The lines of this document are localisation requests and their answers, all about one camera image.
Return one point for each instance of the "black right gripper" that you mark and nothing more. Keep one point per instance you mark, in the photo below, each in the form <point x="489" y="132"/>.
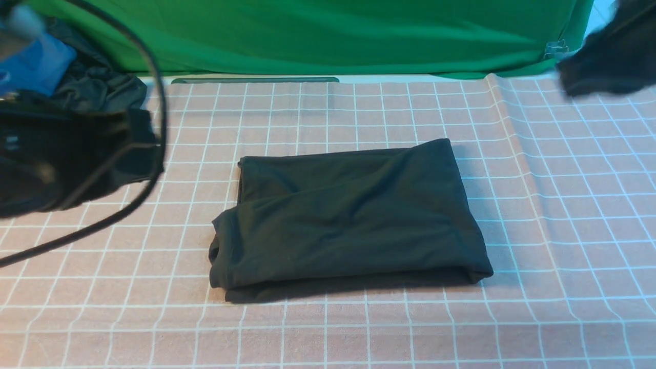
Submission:
<point x="618" y="59"/>

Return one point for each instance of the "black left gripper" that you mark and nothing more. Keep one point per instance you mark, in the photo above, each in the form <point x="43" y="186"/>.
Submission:
<point x="56" y="158"/>

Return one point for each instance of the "metal binder clip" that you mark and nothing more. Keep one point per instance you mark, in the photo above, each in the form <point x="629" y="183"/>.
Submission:
<point x="556" y="49"/>

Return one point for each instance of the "crumpled dark gray garment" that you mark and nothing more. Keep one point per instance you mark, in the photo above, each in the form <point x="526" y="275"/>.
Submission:
<point x="92" y="83"/>

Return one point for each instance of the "blue garment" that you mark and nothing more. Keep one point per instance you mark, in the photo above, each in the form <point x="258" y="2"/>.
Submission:
<point x="38" y="68"/>

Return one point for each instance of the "pink grid tablecloth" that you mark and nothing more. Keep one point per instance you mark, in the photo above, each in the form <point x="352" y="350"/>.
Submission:
<point x="563" y="192"/>

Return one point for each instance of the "green backdrop cloth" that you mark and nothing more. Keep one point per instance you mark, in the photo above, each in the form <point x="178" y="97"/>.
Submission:
<point x="452" y="39"/>

